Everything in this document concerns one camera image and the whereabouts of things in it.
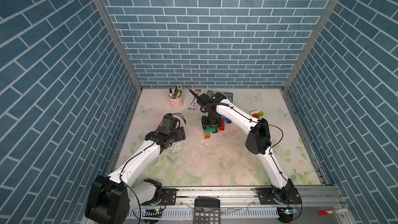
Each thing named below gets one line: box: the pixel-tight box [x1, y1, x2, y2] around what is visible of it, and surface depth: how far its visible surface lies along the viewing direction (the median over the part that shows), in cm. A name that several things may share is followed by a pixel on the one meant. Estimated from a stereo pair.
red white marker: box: [317, 207, 350, 216], surface depth 71 cm
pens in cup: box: [168, 84, 186, 99], surface depth 102 cm
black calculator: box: [193, 197, 221, 224], surface depth 69 cm
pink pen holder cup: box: [167, 89, 183, 109], surface depth 105 cm
